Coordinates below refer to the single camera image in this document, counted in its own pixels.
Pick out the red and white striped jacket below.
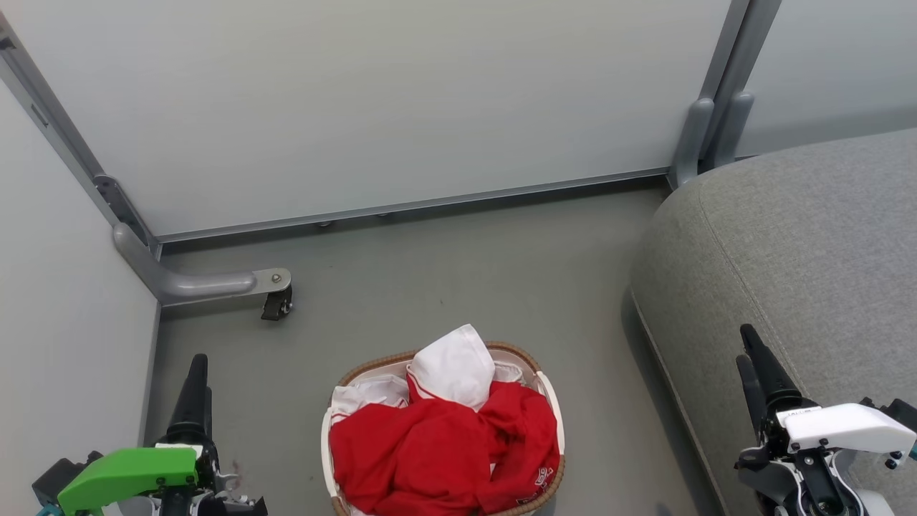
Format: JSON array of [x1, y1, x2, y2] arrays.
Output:
[[330, 324, 527, 431]]

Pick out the grey double partition post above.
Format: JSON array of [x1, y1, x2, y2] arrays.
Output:
[[669, 0, 783, 189]]

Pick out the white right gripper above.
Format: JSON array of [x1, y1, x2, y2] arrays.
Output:
[[736, 324, 917, 516]]

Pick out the grey fabric sofa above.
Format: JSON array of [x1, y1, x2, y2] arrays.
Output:
[[630, 129, 917, 516]]

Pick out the grey partition bottom rail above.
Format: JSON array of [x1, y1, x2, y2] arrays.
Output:
[[154, 168, 672, 244]]

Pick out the black caster wheel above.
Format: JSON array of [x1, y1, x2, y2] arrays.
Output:
[[261, 285, 294, 322]]

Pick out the white wicker-rimmed laundry basket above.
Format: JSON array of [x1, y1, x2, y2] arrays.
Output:
[[320, 341, 567, 516]]

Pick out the red garment with printed logo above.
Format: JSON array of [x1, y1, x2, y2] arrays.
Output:
[[330, 381, 562, 516]]

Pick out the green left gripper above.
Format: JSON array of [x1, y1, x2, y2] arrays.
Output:
[[36, 354, 267, 516]]

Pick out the grey partition foot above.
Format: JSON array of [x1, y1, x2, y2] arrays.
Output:
[[112, 222, 293, 307]]

